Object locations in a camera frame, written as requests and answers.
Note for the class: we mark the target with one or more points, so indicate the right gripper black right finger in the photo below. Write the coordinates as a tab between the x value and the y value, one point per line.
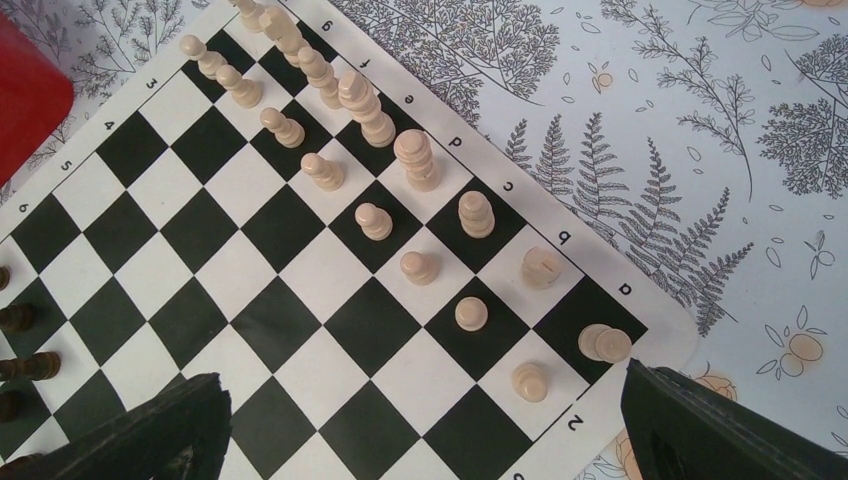
680	429

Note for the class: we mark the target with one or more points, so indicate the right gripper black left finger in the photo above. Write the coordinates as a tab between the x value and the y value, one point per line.
182	433

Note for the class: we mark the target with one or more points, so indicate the dark chess piece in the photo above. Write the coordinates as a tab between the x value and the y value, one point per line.
16	318
39	366

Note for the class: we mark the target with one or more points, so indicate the light chess rook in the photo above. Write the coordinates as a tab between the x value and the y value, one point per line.
603	343

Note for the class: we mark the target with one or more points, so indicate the light chess pawn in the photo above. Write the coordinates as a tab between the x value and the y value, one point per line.
419	268
471	314
245	92
326	174
530	381
287	132
375	223

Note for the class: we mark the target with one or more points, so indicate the light chess knight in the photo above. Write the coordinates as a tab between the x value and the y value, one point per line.
540	268

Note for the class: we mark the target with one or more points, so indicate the light chess bishop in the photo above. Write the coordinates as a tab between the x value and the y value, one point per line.
475	214

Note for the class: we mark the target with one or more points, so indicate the black and white chessboard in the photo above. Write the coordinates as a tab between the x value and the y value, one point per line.
174	236

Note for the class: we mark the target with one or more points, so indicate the floral patterned table mat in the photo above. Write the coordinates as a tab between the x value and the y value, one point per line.
704	141

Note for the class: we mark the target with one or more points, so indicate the red plastic tray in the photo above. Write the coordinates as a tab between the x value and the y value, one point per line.
35	98

